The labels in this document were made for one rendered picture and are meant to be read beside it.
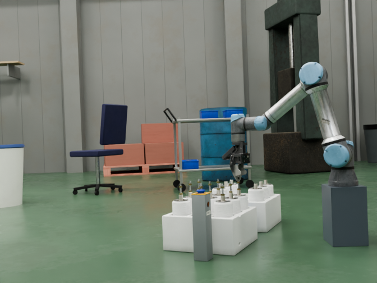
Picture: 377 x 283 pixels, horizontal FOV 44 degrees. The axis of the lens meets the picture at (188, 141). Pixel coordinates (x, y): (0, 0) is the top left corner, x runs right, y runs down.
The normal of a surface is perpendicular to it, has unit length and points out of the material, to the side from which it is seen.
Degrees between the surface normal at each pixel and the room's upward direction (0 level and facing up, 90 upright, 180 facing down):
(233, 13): 90
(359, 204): 90
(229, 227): 90
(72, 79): 90
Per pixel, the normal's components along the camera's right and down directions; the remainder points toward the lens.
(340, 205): -0.02, 0.01
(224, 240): -0.43, 0.03
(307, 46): 0.26, -0.02
